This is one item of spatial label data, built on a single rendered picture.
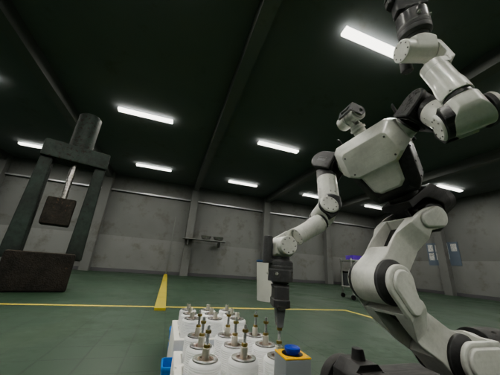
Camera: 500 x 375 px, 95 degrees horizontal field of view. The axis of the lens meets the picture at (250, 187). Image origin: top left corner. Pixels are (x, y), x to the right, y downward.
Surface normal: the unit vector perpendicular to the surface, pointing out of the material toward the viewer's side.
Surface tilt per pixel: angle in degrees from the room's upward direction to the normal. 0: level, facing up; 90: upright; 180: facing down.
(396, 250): 90
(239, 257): 90
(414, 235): 112
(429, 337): 90
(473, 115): 131
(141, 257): 90
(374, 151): 123
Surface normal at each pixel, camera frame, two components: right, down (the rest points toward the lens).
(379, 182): -0.62, 0.27
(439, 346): 0.33, -0.29
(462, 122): -0.28, 0.37
